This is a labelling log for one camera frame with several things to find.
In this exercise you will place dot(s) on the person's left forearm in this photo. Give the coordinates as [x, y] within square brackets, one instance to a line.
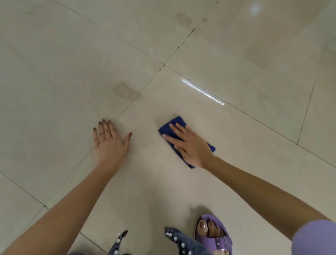
[65, 215]

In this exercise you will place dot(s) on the purple shirt sleeve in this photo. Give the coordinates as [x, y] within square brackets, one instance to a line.
[317, 239]

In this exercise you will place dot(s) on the person's left hand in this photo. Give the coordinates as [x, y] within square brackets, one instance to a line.
[110, 152]

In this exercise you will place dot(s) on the blue cloth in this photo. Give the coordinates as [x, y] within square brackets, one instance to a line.
[177, 121]

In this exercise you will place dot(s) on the person's foot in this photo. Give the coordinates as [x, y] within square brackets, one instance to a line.
[203, 228]

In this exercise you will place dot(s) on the person's right hand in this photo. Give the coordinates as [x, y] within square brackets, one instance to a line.
[194, 152]

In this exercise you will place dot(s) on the person's right forearm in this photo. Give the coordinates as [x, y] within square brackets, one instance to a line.
[262, 191]

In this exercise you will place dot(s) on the blue denim jeans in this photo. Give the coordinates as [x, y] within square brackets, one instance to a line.
[183, 245]

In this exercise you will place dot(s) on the purple sandal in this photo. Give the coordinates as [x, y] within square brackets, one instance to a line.
[203, 240]

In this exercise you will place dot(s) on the beige tiled floor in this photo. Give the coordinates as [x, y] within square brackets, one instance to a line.
[249, 144]

